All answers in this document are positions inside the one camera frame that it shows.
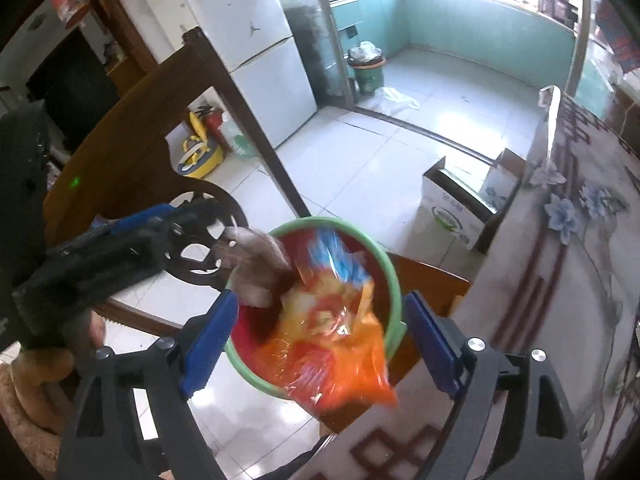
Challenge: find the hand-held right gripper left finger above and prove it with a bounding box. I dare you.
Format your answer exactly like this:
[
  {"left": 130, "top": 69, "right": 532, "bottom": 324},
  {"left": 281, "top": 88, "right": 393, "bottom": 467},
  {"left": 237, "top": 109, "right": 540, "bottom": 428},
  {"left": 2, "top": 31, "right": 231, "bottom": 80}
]
[{"left": 57, "top": 290, "right": 240, "bottom": 480}]

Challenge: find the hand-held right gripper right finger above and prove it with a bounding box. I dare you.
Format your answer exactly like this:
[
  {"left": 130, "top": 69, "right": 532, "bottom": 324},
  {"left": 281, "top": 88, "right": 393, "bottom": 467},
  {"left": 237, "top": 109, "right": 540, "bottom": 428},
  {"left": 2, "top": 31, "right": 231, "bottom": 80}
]
[{"left": 402, "top": 290, "right": 586, "bottom": 480}]

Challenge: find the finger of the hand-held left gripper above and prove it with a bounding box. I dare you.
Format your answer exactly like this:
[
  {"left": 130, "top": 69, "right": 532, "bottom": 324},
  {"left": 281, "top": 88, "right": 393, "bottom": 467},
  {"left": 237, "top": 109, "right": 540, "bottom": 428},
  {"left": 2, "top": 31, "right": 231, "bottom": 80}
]
[
  {"left": 92, "top": 203, "right": 201, "bottom": 241},
  {"left": 150, "top": 220, "right": 240, "bottom": 273}
]

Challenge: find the brown paper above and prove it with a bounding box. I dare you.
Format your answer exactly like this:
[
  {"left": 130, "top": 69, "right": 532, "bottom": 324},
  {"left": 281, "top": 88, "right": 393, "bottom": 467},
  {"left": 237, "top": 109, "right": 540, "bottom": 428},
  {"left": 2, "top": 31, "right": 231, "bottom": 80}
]
[{"left": 220, "top": 227, "right": 294, "bottom": 307}]

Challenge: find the red bucket with green rim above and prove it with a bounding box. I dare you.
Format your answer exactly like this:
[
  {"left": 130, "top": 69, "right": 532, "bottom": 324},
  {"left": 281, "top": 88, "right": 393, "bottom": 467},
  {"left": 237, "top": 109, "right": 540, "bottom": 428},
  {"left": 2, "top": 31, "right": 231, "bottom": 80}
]
[{"left": 222, "top": 216, "right": 407, "bottom": 402}]

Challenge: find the orange snack bag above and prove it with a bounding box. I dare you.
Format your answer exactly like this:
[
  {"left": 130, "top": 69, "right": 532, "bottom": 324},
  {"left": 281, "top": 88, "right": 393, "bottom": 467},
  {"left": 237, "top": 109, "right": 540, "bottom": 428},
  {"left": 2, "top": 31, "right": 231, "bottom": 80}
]
[{"left": 265, "top": 227, "right": 399, "bottom": 412}]

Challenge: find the green trash bin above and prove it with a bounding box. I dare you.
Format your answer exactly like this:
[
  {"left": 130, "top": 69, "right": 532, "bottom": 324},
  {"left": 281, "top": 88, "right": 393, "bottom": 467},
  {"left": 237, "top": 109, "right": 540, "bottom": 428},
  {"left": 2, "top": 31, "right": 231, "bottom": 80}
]
[{"left": 347, "top": 42, "right": 387, "bottom": 95}]

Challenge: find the person's left hand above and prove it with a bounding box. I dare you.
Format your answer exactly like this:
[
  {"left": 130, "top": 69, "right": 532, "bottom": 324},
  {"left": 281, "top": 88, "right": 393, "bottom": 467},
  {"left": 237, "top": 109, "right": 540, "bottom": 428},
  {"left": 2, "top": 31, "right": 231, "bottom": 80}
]
[{"left": 75, "top": 309, "right": 108, "bottom": 350}]

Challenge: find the yellow toy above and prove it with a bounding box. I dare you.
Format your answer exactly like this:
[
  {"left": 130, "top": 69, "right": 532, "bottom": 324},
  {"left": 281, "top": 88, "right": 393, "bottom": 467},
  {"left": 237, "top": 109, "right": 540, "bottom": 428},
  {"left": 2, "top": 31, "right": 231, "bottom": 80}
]
[{"left": 172, "top": 110, "right": 225, "bottom": 180}]

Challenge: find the dark wooden carved chair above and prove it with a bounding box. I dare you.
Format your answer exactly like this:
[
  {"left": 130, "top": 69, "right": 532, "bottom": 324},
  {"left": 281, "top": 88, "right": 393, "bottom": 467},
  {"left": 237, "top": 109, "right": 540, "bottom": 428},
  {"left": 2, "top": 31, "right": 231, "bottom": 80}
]
[{"left": 42, "top": 27, "right": 472, "bottom": 437}]

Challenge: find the red fire extinguisher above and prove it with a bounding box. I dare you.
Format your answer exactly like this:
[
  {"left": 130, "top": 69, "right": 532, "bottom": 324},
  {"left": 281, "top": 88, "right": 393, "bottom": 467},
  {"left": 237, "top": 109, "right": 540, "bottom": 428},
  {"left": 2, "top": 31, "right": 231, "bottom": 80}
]
[{"left": 201, "top": 106, "right": 224, "bottom": 149}]

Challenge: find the open white cardboard box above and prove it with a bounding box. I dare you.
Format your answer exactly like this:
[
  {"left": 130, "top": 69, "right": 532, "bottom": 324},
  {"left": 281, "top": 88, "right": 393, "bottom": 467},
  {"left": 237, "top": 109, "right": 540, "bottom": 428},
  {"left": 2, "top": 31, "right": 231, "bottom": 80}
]
[{"left": 420, "top": 149, "right": 527, "bottom": 252}]

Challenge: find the black rectangular object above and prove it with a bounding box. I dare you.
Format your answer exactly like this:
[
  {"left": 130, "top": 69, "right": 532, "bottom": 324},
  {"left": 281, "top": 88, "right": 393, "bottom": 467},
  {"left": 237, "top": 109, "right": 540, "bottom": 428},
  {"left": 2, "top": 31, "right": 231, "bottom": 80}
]
[{"left": 26, "top": 29, "right": 120, "bottom": 161}]

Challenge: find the white refrigerator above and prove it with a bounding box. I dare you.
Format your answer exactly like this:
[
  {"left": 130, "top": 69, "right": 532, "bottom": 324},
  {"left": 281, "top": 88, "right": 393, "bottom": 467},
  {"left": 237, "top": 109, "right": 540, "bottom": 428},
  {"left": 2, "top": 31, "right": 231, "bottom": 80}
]
[{"left": 162, "top": 0, "right": 320, "bottom": 150}]

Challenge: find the red round tin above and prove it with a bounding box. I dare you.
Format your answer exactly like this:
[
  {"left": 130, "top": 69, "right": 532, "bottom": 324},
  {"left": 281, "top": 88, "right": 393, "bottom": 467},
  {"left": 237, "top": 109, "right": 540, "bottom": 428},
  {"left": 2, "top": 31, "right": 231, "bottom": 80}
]
[{"left": 49, "top": 0, "right": 92, "bottom": 29}]

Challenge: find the white plastic bag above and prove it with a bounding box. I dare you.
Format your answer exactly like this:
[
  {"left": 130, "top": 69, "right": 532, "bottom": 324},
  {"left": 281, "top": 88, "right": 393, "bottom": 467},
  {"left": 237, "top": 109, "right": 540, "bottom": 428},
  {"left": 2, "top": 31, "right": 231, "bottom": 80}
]
[{"left": 367, "top": 86, "right": 422, "bottom": 111}]

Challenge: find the red hanging cloth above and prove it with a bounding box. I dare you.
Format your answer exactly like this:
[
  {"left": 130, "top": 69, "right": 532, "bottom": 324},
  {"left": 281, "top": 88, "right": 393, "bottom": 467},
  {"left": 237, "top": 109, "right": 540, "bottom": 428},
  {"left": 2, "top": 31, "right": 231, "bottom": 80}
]
[{"left": 595, "top": 0, "right": 640, "bottom": 77}]

